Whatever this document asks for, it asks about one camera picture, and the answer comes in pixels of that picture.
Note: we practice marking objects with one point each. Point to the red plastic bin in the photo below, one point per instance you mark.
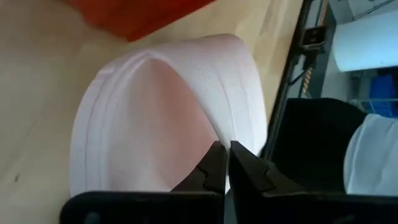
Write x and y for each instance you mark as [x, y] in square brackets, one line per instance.
[133, 15]

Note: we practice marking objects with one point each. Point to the pink slide sandal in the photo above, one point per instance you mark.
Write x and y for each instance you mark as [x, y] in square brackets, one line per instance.
[149, 124]

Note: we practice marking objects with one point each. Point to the white fabric object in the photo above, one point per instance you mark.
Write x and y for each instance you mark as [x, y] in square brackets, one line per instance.
[373, 155]

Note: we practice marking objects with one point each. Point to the blue plastic crate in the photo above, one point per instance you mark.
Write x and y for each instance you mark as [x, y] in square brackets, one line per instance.
[384, 90]

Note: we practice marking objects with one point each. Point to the white paper roll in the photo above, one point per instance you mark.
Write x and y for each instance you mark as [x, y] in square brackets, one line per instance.
[367, 40]

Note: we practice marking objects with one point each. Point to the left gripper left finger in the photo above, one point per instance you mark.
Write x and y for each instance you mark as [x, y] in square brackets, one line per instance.
[155, 208]

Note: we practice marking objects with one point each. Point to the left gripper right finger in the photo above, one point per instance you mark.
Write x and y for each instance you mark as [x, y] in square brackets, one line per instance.
[280, 208]

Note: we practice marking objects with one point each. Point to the black chair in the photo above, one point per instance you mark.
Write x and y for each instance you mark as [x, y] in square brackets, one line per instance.
[311, 143]

